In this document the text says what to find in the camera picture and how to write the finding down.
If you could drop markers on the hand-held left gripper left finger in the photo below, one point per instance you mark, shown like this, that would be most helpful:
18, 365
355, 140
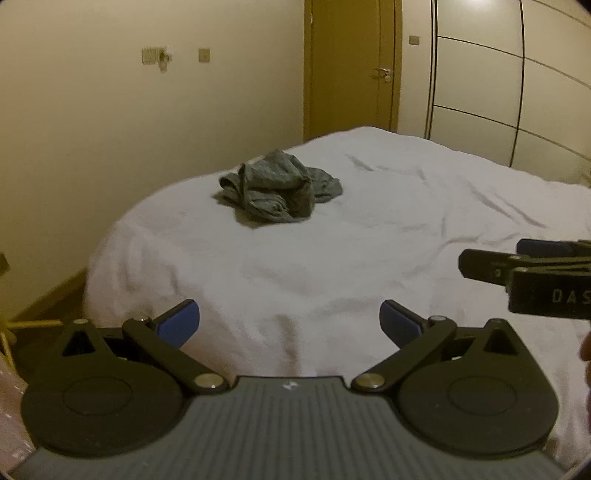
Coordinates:
178, 321

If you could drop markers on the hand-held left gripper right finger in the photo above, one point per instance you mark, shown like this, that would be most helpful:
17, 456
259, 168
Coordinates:
398, 321

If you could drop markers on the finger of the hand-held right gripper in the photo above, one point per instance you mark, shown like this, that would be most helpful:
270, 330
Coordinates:
535, 247
480, 264

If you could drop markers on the grey garment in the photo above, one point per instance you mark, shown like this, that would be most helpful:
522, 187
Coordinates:
277, 189

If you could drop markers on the person's right hand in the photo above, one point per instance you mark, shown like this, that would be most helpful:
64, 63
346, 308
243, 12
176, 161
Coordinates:
586, 348

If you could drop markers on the bed with white sheet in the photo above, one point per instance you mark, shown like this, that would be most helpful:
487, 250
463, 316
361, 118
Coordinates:
323, 258

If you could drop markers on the wooden stand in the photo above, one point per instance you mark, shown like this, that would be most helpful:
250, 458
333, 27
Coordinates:
9, 330

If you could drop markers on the cream wardrobe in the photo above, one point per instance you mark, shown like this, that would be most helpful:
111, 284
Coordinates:
480, 78

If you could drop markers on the pale pink bag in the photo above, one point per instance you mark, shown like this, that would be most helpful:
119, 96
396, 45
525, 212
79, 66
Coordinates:
11, 406

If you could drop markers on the wooden door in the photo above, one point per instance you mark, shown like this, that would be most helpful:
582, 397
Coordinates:
346, 69

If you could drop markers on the white plug adapter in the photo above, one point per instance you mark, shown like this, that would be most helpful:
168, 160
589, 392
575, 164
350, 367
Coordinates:
164, 56

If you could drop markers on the small light switch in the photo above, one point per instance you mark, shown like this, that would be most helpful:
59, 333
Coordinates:
414, 40

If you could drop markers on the wall socket plate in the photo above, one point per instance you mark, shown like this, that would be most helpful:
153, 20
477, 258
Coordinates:
148, 55

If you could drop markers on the wall switch plate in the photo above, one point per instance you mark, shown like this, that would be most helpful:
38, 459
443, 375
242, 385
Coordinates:
204, 55

